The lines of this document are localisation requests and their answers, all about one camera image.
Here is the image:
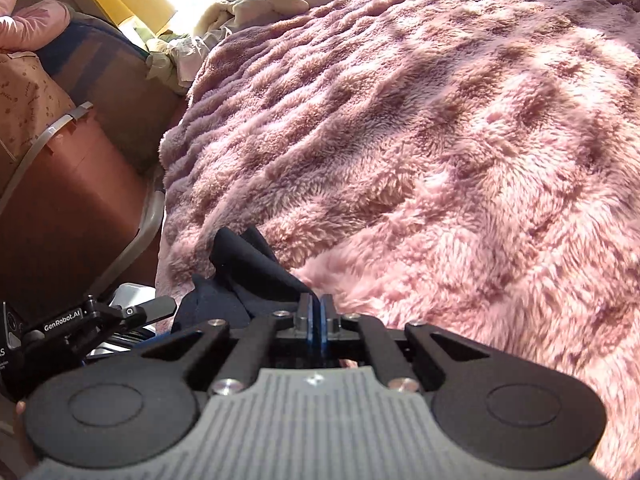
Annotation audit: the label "black pants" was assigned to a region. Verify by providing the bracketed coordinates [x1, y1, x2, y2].
[172, 226, 316, 336]

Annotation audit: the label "blue striped pillow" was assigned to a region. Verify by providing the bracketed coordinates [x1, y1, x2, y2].
[35, 12, 186, 171]

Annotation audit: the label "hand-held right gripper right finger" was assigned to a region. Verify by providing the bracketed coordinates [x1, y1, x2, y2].
[321, 294, 491, 393]

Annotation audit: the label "crumpled white cloth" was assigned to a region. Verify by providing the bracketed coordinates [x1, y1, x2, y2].
[145, 32, 211, 93]

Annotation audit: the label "pink fluffy blanket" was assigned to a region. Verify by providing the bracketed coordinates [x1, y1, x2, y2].
[155, 0, 640, 480]

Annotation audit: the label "pink floral fabric bag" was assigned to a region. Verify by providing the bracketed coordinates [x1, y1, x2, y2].
[0, 50, 76, 161]

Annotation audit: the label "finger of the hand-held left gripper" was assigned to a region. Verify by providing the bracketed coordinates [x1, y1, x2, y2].
[87, 296, 177, 326]
[87, 327, 171, 361]

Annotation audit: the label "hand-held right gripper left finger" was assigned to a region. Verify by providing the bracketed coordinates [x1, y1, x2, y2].
[141, 294, 317, 393]

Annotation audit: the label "brown storage bin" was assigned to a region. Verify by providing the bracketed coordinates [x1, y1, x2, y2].
[0, 102, 166, 321]

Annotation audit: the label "pile of white clothes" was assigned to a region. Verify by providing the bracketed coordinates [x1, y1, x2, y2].
[192, 0, 333, 41]

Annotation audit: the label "pink puffy pillow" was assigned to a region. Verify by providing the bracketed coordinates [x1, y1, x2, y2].
[0, 0, 71, 53]

